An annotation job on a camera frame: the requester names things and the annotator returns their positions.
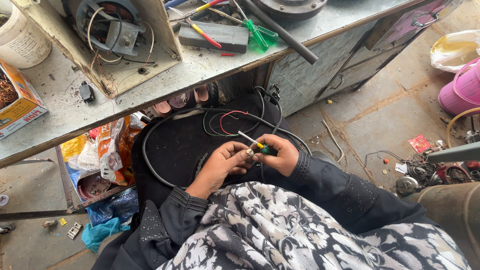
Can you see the person's right hand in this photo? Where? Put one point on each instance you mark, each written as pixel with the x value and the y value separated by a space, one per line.
pixel 279 157

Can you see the person's left hand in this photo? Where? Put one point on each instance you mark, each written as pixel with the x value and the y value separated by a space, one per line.
pixel 217 165

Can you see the small metal connector part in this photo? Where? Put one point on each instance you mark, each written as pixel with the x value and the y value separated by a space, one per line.
pixel 250 152

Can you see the person's black clothed lap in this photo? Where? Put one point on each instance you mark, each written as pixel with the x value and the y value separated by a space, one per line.
pixel 180 150

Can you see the pink sandals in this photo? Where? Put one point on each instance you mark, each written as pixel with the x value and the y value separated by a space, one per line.
pixel 180 103

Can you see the black and white floral scarf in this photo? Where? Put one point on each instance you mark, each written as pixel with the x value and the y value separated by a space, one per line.
pixel 300 228

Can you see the orange white plastic bag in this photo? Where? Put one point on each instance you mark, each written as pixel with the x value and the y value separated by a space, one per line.
pixel 116 150

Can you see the metal workbench with drawers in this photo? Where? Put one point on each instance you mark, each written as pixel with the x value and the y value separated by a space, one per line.
pixel 318 56

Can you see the blue plastic bag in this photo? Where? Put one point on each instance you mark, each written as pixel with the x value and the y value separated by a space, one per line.
pixel 108 206

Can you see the long black rod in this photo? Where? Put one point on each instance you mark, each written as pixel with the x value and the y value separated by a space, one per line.
pixel 281 32

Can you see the grey sharpening stone block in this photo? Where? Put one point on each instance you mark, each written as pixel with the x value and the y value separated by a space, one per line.
pixel 213 37

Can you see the teal cloth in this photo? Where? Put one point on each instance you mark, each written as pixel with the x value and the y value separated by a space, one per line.
pixel 99 232

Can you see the red paper packet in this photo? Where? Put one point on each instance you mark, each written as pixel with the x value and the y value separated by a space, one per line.
pixel 419 143

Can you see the small black plug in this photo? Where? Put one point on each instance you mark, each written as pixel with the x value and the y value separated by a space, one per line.
pixel 86 92

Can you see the round dark metal motor cover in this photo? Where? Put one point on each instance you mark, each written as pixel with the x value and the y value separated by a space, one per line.
pixel 290 8

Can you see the heap of motor scrap parts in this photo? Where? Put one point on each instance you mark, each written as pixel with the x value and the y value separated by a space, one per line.
pixel 435 172

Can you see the small white terminal block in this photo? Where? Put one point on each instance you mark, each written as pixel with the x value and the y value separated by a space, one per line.
pixel 74 230

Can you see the cream metal motor housing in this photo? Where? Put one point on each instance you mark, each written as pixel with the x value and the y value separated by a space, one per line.
pixel 101 41

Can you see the grey metal bar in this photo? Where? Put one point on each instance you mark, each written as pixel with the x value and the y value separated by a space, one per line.
pixel 453 153

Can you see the brown cylindrical drum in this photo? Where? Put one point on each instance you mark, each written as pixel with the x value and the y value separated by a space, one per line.
pixel 450 217

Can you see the pink plastic bucket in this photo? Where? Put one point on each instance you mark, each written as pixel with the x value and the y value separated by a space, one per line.
pixel 461 92

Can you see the white yellow plastic bag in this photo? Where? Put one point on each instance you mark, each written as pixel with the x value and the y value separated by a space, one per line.
pixel 455 50

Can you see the white plastic bucket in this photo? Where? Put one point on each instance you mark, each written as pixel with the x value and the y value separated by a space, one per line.
pixel 20 37

